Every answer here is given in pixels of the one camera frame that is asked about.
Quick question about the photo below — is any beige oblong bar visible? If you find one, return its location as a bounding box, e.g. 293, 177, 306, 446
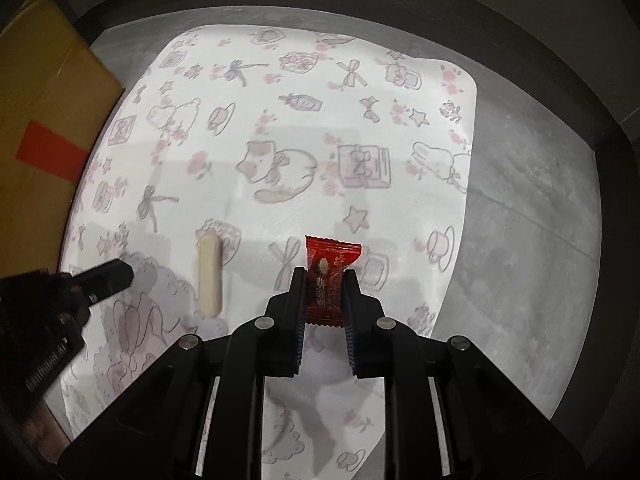
198, 233, 222, 318

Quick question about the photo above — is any red candy wrapper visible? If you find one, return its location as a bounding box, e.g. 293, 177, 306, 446
305, 236, 361, 327

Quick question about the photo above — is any brown cardboard box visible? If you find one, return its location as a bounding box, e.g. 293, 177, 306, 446
1, 0, 122, 276

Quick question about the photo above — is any white patterned mat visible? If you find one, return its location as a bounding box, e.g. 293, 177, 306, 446
60, 23, 478, 480

